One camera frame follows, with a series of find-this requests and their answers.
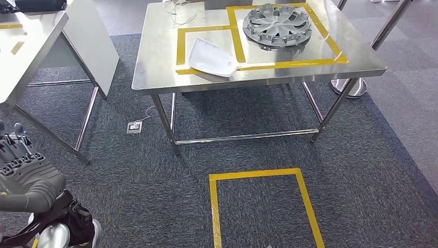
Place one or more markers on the chrome stanchion post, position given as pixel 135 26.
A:
pixel 341 4
pixel 349 89

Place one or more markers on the white plastic car part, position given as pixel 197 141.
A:
pixel 212 60

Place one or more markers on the yellow tape strip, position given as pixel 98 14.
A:
pixel 10 26
pixel 17 48

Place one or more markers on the black equipment bag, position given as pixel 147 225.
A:
pixel 37 5

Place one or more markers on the steel table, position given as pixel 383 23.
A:
pixel 27 51

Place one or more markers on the steel workbench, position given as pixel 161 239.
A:
pixel 157 68

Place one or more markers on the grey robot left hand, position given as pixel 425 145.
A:
pixel 30 181

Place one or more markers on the metal floor socket plate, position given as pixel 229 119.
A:
pixel 134 127

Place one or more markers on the yellow tape on workbench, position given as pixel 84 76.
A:
pixel 181 44

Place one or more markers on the grey wheel hubcap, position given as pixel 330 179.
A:
pixel 277 25

